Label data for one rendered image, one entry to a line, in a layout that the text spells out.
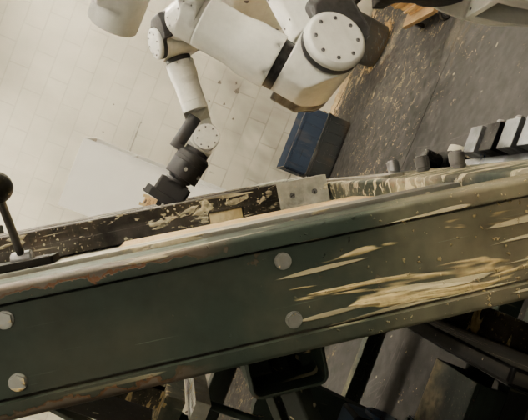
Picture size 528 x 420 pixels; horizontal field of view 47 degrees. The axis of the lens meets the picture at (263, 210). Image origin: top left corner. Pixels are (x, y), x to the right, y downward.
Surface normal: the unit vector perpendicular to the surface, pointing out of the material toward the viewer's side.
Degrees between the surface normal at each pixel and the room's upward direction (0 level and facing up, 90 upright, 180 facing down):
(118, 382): 90
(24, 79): 90
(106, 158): 90
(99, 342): 90
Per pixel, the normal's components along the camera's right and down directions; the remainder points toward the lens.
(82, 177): 0.11, 0.11
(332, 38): 0.26, -0.29
